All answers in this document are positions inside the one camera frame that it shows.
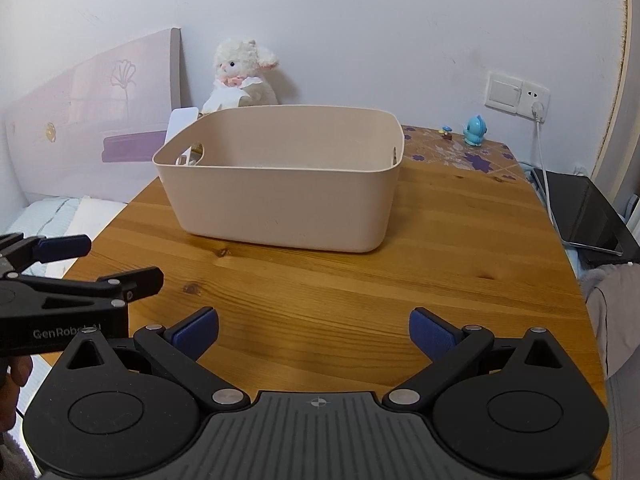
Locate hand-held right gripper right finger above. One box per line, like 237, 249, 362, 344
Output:
381, 307, 574, 407

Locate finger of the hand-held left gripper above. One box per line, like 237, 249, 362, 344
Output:
0, 266, 165, 319
0, 232, 93, 274

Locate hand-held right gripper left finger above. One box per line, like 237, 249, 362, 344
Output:
56, 307, 252, 407

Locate beige plastic storage bin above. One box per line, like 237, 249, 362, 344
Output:
152, 104, 405, 254

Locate person's left hand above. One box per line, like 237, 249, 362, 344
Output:
0, 354, 34, 434

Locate light blue quilt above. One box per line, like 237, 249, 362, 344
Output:
0, 197, 83, 281

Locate pink and purple headboard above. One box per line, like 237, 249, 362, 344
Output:
2, 27, 194, 207

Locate white phone stand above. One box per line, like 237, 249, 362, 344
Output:
164, 106, 207, 167

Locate grey stylus pen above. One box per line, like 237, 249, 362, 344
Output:
562, 239, 624, 257

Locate purple floral table mat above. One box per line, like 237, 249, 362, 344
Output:
399, 124, 519, 182

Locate person's grey fleece clothing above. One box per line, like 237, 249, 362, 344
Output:
579, 262, 640, 480

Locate black laptop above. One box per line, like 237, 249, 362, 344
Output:
530, 169, 639, 267

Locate blue toy figure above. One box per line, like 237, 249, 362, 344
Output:
462, 113, 489, 147

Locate white plush sheep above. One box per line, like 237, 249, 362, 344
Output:
201, 37, 281, 114

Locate white wall switch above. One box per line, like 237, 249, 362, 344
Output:
486, 72, 524, 114

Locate white wall socket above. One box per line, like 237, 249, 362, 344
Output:
520, 84, 551, 122

